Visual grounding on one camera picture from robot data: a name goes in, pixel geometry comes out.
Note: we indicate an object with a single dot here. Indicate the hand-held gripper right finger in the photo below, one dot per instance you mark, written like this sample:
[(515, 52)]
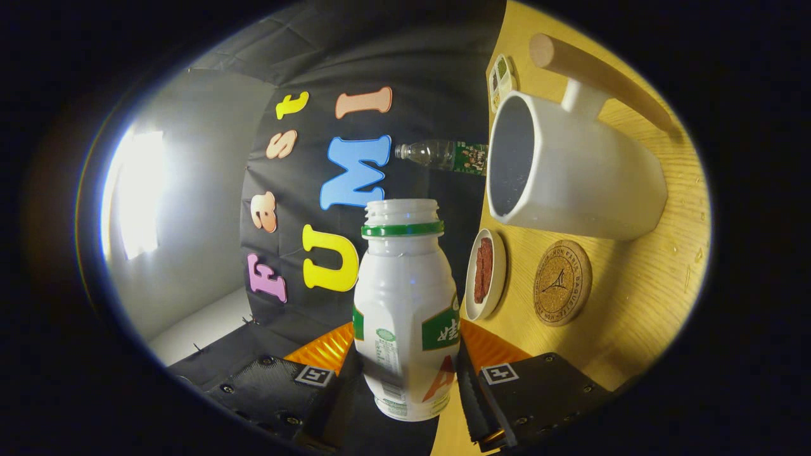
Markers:
[(538, 392)]

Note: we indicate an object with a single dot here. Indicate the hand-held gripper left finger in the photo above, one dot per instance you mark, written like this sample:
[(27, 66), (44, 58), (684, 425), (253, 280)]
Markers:
[(272, 389)]

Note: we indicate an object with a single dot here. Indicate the round cork coaster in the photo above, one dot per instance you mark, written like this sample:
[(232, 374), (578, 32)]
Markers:
[(564, 282)]

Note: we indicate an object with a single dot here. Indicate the white juice bottle green label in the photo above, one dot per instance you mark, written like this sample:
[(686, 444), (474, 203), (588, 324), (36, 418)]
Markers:
[(405, 297)]

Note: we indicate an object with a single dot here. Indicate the clear plastic water bottle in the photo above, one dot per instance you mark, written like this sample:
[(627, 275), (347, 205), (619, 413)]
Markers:
[(437, 154)]

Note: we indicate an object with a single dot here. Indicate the red sausage patty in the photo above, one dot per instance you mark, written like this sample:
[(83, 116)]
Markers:
[(486, 256), (480, 285)]

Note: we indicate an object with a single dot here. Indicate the white round plate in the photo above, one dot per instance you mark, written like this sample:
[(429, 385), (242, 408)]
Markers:
[(498, 266)]

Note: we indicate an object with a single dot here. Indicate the wooden table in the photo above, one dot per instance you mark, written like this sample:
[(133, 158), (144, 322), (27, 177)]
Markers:
[(640, 297)]

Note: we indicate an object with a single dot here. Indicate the white divided snack dish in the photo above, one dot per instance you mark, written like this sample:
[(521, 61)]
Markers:
[(502, 82)]

